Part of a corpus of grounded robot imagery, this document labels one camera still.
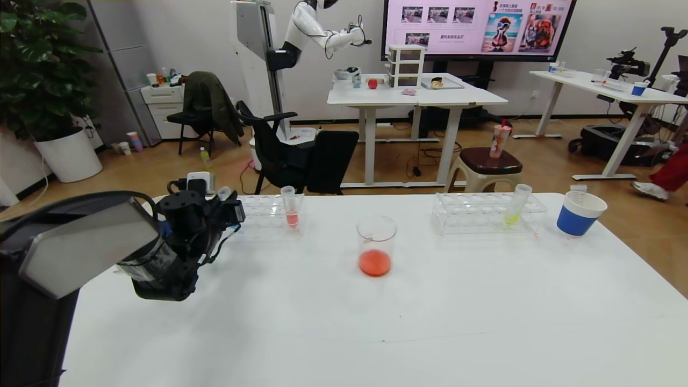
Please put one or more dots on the white humanoid robot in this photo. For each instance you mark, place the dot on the white humanoid robot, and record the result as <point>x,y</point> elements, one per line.
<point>252,32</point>
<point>306,27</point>

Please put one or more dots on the blue pigment test tube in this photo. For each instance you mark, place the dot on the blue pigment test tube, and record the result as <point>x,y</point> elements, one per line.
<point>224,192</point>

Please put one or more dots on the white drawer organiser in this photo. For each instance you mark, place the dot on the white drawer organiser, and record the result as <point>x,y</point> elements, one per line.
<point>406,67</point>

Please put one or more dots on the large TV screen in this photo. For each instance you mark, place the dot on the large TV screen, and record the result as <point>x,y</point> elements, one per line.
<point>473,27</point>

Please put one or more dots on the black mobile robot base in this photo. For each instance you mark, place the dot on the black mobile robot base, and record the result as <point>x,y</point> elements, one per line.
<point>596,142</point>

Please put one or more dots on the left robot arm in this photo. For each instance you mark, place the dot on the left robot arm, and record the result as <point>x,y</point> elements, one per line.
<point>80,242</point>

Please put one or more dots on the drink cup with red straw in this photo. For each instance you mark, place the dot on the drink cup with red straw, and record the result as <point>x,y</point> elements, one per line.
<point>499,142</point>

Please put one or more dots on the grey tray with food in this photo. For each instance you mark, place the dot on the grey tray with food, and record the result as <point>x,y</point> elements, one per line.
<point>449,85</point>

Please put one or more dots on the black padded office chair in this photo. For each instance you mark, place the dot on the black padded office chair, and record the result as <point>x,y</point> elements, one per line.
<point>333,161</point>

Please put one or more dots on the yellow drink bottle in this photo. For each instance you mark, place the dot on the yellow drink bottle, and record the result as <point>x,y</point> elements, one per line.
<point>205,159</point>

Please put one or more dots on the purple stacked cups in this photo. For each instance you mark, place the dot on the purple stacked cups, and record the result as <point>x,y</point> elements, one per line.
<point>135,142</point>

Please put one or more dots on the white desk with organiser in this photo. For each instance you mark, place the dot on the white desk with organiser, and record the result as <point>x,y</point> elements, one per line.
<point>430,98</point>

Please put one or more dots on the clear glass beaker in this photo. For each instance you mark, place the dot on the clear glass beaker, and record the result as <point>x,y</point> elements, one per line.
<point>376,247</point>

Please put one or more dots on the black folding chair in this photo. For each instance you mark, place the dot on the black folding chair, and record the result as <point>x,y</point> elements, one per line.
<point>183,116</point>

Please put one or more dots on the grey bowl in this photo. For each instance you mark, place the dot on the grey bowl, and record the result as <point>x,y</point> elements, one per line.
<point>344,74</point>

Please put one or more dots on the brown topped stool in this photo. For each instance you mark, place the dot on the brown topped stool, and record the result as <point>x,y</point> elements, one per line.
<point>484,161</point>

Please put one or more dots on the dark green jacket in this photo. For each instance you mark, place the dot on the dark green jacket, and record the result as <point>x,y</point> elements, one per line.
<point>212,102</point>

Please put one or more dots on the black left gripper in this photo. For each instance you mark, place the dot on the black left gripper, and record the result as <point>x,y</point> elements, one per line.
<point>234,213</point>

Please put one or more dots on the yellow pigment test tube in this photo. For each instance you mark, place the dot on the yellow pigment test tube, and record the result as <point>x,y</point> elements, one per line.
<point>517,201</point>

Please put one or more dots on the black TV stand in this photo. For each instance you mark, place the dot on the black TV stand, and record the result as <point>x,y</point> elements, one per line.
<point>478,70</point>

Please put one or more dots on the white plant pot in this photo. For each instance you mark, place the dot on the white plant pot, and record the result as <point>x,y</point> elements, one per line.
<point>67,158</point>

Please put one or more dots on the tall grey cabinet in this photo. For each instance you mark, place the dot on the tall grey cabinet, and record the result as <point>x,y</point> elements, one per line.
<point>129,64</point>

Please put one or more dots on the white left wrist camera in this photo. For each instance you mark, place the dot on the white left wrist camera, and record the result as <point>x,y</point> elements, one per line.
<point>200,181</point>

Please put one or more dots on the small white paper cup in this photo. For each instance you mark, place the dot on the small white paper cup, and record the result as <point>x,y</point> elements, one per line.
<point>124,149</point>

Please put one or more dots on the black mesh office chair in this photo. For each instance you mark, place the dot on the black mesh office chair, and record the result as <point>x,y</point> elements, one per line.
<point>269,156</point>

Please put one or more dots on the white desk with lab items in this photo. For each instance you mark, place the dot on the white desk with lab items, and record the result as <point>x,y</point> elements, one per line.
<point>580,80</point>

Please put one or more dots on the green leafy plant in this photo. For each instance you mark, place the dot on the green leafy plant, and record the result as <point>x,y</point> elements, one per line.
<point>37,64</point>

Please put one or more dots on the black camera arm rig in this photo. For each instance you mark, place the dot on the black camera arm rig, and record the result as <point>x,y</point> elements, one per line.
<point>626,59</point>

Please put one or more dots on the clear plastic tube rack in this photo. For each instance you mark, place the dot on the clear plastic tube rack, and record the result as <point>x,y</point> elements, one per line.
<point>263,215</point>
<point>473,215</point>

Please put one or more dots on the person in red trousers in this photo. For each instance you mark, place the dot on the person in red trousers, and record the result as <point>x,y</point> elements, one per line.
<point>672,172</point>

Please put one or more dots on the white drawer cabinet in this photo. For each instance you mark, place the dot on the white drawer cabinet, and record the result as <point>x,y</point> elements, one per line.
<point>161,107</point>

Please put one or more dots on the small blue paper cup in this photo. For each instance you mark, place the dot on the small blue paper cup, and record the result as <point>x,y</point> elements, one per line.
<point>639,90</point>

